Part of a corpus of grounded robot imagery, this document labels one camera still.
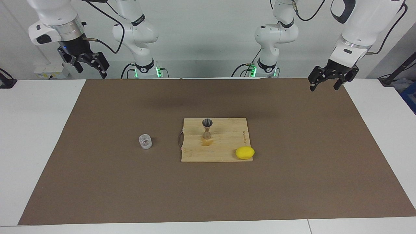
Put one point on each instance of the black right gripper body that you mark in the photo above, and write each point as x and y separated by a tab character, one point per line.
77	47

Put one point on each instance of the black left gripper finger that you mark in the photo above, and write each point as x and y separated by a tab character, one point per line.
319	74
347	77

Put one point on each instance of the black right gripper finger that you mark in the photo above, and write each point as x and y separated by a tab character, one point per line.
100	60
67	58

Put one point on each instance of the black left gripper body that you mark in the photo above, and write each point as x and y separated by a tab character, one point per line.
339	72

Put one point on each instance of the small clear glass cup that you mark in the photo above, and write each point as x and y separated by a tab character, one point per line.
145	142

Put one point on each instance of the steel double jigger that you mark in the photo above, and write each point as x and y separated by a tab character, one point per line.
207	123

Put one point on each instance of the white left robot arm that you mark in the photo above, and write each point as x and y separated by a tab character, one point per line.
364	22

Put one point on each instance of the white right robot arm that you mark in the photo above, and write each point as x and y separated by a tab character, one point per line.
52	13

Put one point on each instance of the black stand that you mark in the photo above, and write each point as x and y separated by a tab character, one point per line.
398	70

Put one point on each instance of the blue crate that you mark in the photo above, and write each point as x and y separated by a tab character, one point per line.
410	97

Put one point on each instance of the yellow lemon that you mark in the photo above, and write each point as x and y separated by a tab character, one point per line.
245	152

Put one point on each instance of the bamboo cutting board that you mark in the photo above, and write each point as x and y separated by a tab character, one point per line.
227	136

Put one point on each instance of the brown table mat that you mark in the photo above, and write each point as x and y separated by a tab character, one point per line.
130	188

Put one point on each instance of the white wall socket box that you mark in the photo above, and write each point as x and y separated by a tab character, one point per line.
45	72

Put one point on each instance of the black clamp mount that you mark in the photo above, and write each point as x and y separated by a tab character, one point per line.
7	83

